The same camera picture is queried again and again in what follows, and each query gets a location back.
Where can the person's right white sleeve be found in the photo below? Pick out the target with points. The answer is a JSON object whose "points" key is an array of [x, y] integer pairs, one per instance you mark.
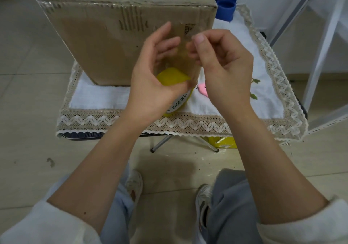
{"points": [[307, 224]]}

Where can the yellow tape roll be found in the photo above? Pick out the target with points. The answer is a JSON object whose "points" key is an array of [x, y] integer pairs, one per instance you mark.
{"points": [[171, 76]]}

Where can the white lace-trimmed tablecloth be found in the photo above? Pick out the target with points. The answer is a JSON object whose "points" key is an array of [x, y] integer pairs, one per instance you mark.
{"points": [[92, 97]]}

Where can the white metal shelf rack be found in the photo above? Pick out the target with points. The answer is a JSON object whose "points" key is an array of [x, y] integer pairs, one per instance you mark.
{"points": [[320, 59]]}

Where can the person's right trouser leg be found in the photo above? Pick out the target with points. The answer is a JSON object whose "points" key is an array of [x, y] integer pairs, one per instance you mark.
{"points": [[233, 208]]}

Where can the person's right forearm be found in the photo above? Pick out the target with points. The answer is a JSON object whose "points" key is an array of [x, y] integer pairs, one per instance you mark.
{"points": [[272, 170]]}

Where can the brown cardboard box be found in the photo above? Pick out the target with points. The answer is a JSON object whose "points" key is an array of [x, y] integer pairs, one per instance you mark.
{"points": [[103, 40]]}

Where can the person's right white shoe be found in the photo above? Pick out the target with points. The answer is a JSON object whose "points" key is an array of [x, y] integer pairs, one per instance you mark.
{"points": [[202, 208]]}

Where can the person's left white sleeve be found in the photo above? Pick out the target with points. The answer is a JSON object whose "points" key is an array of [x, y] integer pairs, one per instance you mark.
{"points": [[46, 224]]}

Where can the metal table leg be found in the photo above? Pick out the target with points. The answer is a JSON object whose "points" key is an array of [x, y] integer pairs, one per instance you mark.
{"points": [[161, 143], [208, 144]]}

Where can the person's left forearm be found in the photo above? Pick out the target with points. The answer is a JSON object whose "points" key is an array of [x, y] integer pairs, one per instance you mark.
{"points": [[95, 170]]}

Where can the person's white shoe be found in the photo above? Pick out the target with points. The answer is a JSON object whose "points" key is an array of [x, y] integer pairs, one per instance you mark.
{"points": [[202, 208], [134, 186]]}

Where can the black wall socket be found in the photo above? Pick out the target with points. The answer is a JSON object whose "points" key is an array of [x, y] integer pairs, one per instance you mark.
{"points": [[263, 36]]}

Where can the person's left hand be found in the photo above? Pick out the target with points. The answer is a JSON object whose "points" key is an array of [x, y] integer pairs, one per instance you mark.
{"points": [[146, 89]]}

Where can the person's trouser leg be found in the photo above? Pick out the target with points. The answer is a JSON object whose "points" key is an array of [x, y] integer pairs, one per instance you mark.
{"points": [[117, 222], [233, 208]]}

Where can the blue tape dispenser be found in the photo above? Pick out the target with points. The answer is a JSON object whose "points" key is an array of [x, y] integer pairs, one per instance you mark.
{"points": [[225, 7]]}

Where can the person's left white shoe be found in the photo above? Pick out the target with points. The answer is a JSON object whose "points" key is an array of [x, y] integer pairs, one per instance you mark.
{"points": [[134, 186]]}

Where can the yellow plastic packet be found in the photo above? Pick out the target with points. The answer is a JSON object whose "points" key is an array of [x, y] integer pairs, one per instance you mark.
{"points": [[225, 142]]}

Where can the person's white sleeve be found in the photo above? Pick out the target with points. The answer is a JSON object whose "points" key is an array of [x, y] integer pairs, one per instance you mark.
{"points": [[307, 224], [46, 224]]}

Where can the person's left trouser leg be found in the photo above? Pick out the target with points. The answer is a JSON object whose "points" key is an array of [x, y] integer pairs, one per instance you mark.
{"points": [[117, 222]]}

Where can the person's right hand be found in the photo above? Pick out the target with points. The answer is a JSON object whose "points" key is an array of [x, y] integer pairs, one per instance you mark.
{"points": [[231, 72]]}

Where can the pink box cutter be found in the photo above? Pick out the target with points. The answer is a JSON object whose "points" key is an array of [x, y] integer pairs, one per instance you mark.
{"points": [[203, 89]]}

